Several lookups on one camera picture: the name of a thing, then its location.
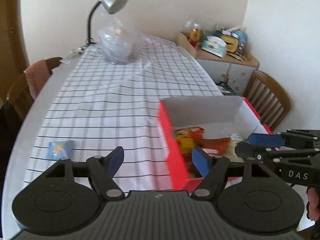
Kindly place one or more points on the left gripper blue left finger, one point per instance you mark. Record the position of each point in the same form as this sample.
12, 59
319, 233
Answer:
114, 161

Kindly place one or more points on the clear plastic bag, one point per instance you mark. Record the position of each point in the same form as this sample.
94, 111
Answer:
119, 44

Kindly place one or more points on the silver gooseneck desk lamp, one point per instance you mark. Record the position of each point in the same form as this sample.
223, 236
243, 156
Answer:
110, 6

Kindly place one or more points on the checkered white tablecloth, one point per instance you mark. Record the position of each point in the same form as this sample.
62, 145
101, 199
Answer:
103, 105

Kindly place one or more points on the small yellow snack packet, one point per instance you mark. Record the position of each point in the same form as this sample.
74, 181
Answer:
186, 145

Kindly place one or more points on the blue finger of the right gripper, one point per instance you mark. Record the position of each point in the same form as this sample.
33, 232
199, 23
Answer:
266, 140

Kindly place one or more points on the right wooden chair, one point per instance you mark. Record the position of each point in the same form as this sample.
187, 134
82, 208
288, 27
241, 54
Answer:
268, 98

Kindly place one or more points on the blue box on cabinet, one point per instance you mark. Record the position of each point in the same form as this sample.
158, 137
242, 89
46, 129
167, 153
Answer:
242, 40

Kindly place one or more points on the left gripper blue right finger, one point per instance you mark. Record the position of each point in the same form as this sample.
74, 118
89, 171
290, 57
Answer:
202, 161

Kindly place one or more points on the person right hand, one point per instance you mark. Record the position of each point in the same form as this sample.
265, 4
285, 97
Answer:
313, 204

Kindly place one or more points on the brown wooden door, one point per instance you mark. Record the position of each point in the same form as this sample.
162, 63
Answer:
13, 55

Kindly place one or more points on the pink cloth on chair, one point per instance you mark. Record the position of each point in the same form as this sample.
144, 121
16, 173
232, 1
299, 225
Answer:
37, 75

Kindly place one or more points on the red chips bag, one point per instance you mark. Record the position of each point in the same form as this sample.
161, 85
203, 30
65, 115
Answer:
213, 147

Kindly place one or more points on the pale yellow snack bag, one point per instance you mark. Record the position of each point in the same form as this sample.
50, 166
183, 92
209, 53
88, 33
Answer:
230, 152

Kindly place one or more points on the white wooden sideboard cabinet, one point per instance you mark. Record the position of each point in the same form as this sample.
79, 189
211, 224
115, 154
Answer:
235, 73

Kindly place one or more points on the light blue snack packet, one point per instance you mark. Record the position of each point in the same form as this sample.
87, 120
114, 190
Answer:
60, 150

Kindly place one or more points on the green white tissue box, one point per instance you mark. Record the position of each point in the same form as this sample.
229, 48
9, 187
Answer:
215, 46

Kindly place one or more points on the wooden chair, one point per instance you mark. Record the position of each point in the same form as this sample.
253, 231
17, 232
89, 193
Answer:
268, 98
19, 96

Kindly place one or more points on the red cardboard box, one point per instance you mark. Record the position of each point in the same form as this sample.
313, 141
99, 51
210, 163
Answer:
207, 117

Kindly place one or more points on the left wooden chair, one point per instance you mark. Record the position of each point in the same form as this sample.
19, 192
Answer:
19, 96

